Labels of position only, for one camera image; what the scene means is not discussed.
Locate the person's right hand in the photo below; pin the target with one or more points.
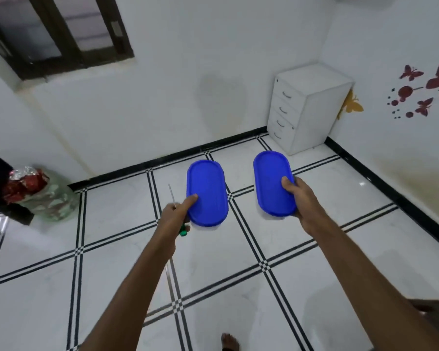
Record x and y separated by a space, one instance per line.
305 206

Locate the person's left hand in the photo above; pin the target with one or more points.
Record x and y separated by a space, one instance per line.
170 224

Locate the person's right thumb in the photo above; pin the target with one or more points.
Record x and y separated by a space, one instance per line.
288 184

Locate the person's left thumb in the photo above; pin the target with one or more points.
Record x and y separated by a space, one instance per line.
187 203

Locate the blue oval plastic lid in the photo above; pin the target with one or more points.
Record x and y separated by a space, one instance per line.
207 193
274 183

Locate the person's left forearm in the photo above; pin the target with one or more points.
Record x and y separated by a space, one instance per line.
128 303

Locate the person's right forearm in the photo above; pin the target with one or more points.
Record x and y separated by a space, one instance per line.
373 285

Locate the white drawer cabinet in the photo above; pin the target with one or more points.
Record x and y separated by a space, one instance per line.
307 107

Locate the person's foot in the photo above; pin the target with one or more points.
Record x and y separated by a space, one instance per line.
229 341

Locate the red and silver foil wrapping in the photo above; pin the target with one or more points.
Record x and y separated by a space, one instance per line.
23 182

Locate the dark wooden furniture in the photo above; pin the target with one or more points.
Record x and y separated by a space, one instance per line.
2 186

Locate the dark framed window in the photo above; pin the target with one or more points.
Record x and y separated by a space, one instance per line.
58 31

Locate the yellow butterfly wall sticker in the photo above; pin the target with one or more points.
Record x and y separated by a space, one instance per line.
351 105

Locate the red butterfly wall sticker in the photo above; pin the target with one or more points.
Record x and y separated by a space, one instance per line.
422 89

